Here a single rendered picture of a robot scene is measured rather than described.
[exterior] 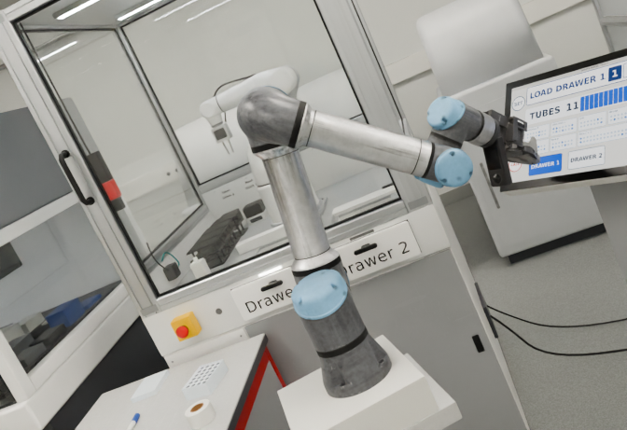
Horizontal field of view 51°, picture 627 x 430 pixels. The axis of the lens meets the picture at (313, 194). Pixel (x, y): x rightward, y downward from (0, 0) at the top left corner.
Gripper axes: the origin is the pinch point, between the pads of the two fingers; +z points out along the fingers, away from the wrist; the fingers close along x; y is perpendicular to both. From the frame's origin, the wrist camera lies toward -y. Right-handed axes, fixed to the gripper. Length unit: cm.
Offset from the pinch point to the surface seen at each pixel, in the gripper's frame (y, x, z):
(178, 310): -44, 106, -37
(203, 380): -63, 77, -39
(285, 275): -30, 76, -17
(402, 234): -14.1, 47.1, 3.2
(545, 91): 20.6, 0.8, 4.1
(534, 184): -3.9, 2.9, 4.1
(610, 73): 20.8, -16.7, 4.0
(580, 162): -0.3, -9.7, 4.1
